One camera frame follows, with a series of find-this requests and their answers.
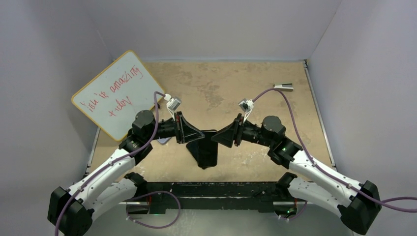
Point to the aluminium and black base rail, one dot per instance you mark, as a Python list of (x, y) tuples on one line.
[(259, 196)]

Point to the whiteboard with red writing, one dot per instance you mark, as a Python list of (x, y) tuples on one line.
[(113, 97)]

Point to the black smartphone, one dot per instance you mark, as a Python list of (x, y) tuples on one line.
[(193, 149)]

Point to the lavender phone case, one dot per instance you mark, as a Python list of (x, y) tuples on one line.
[(164, 141)]

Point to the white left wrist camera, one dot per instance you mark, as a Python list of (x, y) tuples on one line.
[(172, 102)]

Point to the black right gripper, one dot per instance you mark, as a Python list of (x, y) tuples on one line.
[(234, 132)]

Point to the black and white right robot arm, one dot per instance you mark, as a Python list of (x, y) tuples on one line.
[(324, 187)]

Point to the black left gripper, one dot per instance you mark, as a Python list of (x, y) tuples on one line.
[(183, 131)]

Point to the black phone case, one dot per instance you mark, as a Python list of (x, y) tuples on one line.
[(208, 149)]

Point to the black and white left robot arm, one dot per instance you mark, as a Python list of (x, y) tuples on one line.
[(74, 209)]

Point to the small white and black stapler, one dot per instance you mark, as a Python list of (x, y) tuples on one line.
[(285, 87)]

